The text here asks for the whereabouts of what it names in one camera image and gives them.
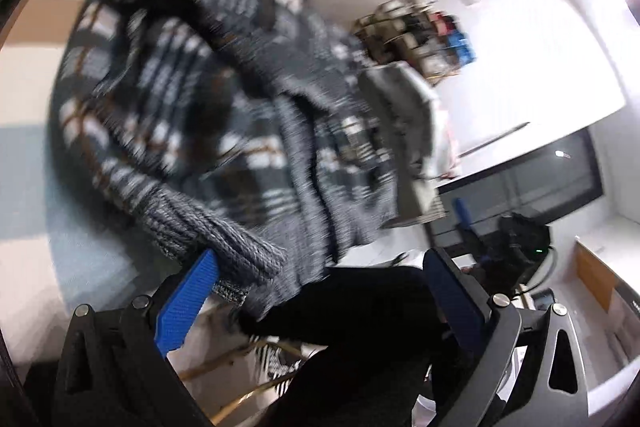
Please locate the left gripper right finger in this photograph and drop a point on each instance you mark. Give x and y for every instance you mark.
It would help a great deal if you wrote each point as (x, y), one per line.
(526, 366)

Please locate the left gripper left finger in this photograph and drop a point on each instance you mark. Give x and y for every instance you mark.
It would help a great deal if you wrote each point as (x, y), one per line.
(114, 369)

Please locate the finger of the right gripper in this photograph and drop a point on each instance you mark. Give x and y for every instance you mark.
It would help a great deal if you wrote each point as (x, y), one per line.
(464, 218)

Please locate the black white plaid cardigan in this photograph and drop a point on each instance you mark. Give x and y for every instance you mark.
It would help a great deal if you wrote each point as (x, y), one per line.
(235, 125)

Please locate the checkered blue brown bedsheet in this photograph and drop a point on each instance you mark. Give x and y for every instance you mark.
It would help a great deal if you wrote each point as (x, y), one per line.
(60, 243)

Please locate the grey folded garment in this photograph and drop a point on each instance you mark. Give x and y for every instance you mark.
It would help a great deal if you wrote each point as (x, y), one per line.
(417, 129)

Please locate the wooden shoe rack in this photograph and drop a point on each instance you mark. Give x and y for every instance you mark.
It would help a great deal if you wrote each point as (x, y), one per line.
(418, 33)

